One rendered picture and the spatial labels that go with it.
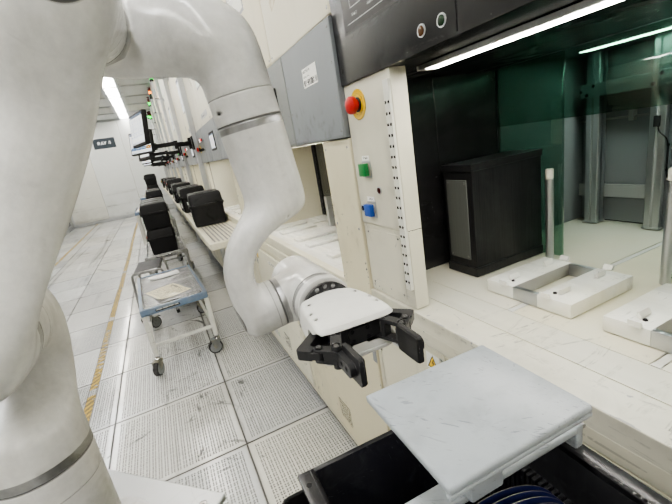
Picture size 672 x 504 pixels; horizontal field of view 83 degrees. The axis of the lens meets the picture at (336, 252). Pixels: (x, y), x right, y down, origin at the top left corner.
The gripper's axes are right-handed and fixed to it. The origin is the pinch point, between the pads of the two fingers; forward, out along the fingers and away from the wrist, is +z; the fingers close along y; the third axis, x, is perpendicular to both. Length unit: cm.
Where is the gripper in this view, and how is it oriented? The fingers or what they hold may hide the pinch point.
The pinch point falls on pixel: (384, 355)
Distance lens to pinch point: 41.4
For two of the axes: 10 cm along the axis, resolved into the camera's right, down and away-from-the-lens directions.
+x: -1.5, -9.5, -2.7
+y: -9.0, 2.4, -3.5
